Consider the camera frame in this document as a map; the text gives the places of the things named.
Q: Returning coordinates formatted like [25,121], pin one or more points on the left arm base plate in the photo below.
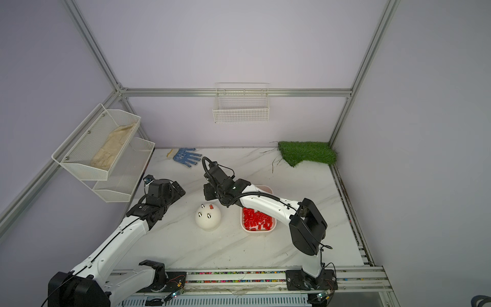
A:
[168,281]

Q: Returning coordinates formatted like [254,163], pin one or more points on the white tray of red sleeves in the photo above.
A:
[255,222]

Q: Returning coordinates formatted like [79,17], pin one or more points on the green artificial grass mat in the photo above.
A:
[296,152]

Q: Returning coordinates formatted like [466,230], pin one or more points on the white dome with screws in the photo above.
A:
[207,219]

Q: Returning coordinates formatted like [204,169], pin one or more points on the white wire wall basket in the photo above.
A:
[241,103]

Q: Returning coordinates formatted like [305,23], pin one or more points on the upper white mesh shelf bin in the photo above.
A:
[80,147]

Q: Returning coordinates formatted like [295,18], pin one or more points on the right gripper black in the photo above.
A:
[210,196]

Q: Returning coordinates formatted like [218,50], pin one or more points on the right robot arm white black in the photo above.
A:
[305,222]

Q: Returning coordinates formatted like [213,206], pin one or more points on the white mesh shelf bin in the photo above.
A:
[126,174]
[80,147]

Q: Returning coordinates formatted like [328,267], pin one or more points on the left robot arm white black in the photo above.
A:
[88,284]

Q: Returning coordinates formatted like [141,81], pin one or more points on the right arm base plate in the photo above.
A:
[300,280]

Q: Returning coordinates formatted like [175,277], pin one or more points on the beige cloth in bin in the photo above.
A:
[107,155]

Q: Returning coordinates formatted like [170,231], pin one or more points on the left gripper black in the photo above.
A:
[181,192]

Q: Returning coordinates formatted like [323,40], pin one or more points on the lower white mesh shelf bin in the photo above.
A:
[126,174]

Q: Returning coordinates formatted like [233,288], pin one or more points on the blue dotted work glove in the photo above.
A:
[185,156]

